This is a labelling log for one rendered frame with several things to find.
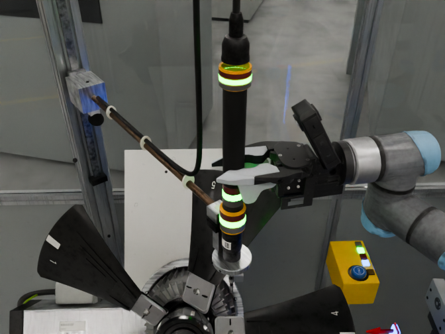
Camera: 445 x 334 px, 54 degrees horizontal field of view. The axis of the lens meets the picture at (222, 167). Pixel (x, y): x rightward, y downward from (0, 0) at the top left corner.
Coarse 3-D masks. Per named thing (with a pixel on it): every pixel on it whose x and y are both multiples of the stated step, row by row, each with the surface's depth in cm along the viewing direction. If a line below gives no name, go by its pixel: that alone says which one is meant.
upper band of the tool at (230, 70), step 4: (220, 64) 57; (224, 64) 58; (228, 64) 58; (244, 64) 58; (248, 64) 57; (220, 68) 56; (224, 68) 58; (228, 68) 59; (232, 68) 59; (236, 68) 59; (240, 68) 59; (248, 68) 55; (224, 72) 55; (228, 72) 55; (232, 72) 55; (236, 72) 55; (240, 72) 55; (244, 72) 55; (224, 84) 56; (244, 84) 56
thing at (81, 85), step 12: (72, 72) 113; (84, 72) 114; (72, 84) 109; (84, 84) 108; (96, 84) 108; (72, 96) 113; (84, 96) 108; (96, 96) 110; (84, 108) 110; (96, 108) 112
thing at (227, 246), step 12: (240, 12) 52; (228, 24) 53; (240, 24) 52; (228, 36) 54; (240, 36) 53; (228, 48) 53; (240, 48) 53; (228, 60) 54; (240, 60) 54; (228, 240) 72; (240, 240) 73; (228, 252) 74; (240, 252) 76
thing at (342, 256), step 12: (336, 252) 124; (348, 252) 124; (336, 264) 121; (348, 264) 120; (360, 264) 120; (336, 276) 121; (348, 276) 117; (372, 276) 117; (348, 288) 116; (360, 288) 116; (372, 288) 117; (348, 300) 119; (360, 300) 119; (372, 300) 119
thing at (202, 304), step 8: (192, 280) 93; (200, 280) 91; (192, 288) 92; (200, 288) 91; (208, 288) 89; (184, 296) 94; (192, 296) 92; (200, 296) 90; (208, 296) 88; (192, 304) 91; (200, 304) 89; (208, 304) 87
